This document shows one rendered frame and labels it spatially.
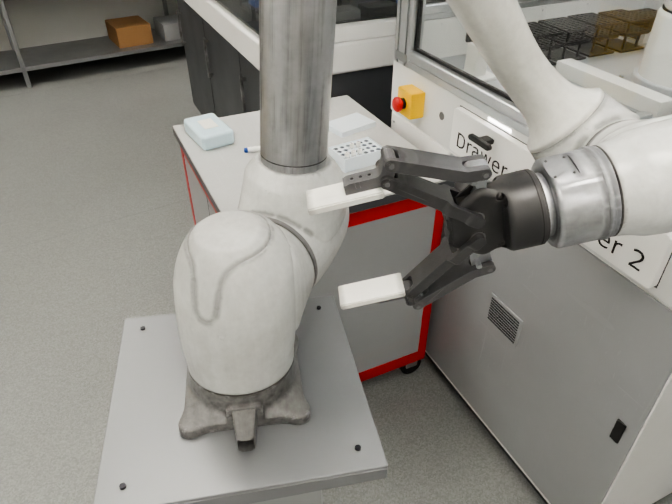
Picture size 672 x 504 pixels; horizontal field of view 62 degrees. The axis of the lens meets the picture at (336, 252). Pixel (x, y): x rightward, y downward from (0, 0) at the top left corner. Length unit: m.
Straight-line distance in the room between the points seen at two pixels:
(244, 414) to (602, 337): 0.75
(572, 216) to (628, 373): 0.73
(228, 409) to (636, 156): 0.57
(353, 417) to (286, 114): 0.43
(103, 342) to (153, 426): 1.35
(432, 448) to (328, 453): 1.00
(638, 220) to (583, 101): 0.18
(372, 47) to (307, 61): 1.27
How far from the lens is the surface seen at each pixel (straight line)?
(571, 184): 0.54
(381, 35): 2.02
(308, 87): 0.77
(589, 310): 1.25
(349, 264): 1.43
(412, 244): 1.50
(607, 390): 1.30
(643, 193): 0.56
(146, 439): 0.84
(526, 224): 0.54
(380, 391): 1.88
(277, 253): 0.70
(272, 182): 0.81
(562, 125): 0.68
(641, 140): 0.57
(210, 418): 0.82
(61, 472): 1.87
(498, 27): 0.62
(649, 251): 1.08
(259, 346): 0.73
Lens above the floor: 1.45
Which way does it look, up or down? 37 degrees down
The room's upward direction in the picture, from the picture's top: straight up
